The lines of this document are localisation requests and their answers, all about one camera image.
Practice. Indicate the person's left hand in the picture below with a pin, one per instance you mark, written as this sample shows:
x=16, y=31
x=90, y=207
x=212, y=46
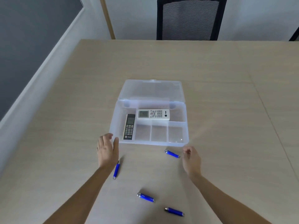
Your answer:
x=107, y=153

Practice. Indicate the person's right hand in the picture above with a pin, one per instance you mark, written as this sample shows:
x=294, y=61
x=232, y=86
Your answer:
x=192, y=162

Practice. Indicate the person's left thumb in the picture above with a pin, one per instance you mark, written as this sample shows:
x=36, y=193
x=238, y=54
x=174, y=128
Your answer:
x=116, y=144

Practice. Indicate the person's right fingers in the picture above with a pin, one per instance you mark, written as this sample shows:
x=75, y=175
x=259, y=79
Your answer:
x=188, y=151

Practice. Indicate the person's right forearm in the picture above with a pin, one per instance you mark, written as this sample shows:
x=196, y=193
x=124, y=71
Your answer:
x=224, y=198

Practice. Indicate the person's left forearm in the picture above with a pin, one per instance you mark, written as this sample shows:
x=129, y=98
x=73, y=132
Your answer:
x=81, y=195

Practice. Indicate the blue battery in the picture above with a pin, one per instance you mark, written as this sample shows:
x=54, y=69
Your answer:
x=116, y=170
x=174, y=211
x=146, y=197
x=172, y=153

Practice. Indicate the black remote control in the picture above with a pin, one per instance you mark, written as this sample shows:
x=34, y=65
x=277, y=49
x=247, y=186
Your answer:
x=129, y=127

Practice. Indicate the white remote control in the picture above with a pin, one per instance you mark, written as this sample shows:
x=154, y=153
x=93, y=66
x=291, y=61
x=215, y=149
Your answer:
x=153, y=114

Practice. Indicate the clear plastic organizer box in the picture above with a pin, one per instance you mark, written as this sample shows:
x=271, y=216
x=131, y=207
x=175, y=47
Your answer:
x=151, y=92

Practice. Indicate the wooden trim strip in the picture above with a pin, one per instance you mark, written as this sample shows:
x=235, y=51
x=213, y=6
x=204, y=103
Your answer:
x=107, y=18

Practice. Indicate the black mesh office chair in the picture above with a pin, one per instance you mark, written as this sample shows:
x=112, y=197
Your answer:
x=190, y=18

